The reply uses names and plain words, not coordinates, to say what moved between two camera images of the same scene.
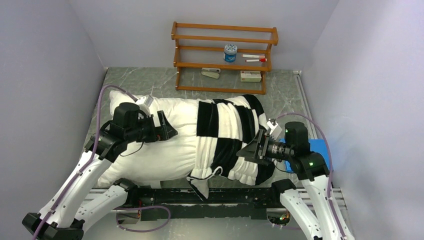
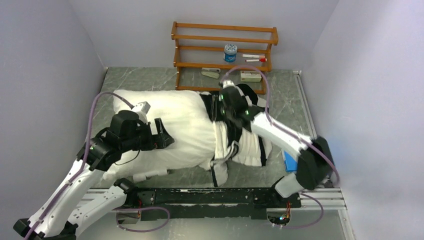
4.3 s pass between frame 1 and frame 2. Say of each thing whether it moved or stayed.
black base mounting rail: stayed
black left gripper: moved
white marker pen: stayed
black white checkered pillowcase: moved
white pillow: moved
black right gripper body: moved
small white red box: stayed
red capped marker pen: stayed
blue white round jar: stayed
